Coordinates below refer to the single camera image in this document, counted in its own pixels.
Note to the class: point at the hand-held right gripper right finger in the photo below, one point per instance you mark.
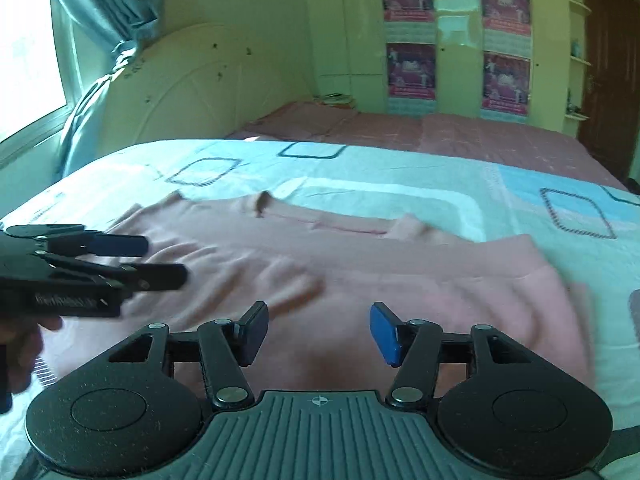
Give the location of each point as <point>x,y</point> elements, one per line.
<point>385,332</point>

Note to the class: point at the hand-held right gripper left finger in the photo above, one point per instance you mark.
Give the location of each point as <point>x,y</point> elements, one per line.
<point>252,335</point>

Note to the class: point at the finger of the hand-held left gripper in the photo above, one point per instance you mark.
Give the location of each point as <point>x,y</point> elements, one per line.
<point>117,244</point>
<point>160,277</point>

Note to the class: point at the pink sweatshirt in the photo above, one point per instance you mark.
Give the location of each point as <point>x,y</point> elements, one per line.
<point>350,280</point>

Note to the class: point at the person's left hand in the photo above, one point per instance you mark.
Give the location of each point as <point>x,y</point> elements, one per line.
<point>22,355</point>

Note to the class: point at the bed with patterned sheet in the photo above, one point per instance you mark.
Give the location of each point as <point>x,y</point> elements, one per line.
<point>400,170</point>

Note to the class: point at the cream wooden headboard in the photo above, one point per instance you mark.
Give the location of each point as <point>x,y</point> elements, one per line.
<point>200,90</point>

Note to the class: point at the red bed cover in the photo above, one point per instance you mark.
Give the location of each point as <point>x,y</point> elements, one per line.
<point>425,135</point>

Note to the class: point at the window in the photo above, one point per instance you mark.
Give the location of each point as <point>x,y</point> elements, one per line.
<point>25,60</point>

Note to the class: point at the teal curtain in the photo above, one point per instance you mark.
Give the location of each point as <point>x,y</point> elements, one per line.
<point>110,15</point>

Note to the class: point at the pile of books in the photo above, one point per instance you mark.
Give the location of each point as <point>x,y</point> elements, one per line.
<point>336,100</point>

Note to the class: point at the dark shelf ornament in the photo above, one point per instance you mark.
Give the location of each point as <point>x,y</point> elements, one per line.
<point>573,108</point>

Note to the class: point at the cream wardrobe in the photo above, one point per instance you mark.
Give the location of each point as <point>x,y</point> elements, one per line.
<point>450,10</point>

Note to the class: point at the cream corner shelf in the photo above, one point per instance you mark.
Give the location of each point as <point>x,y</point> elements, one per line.
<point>579,60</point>

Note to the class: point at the small teal vase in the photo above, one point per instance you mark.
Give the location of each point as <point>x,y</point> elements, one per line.
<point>576,49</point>

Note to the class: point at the brown wooden door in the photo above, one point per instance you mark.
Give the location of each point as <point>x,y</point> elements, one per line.
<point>612,75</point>

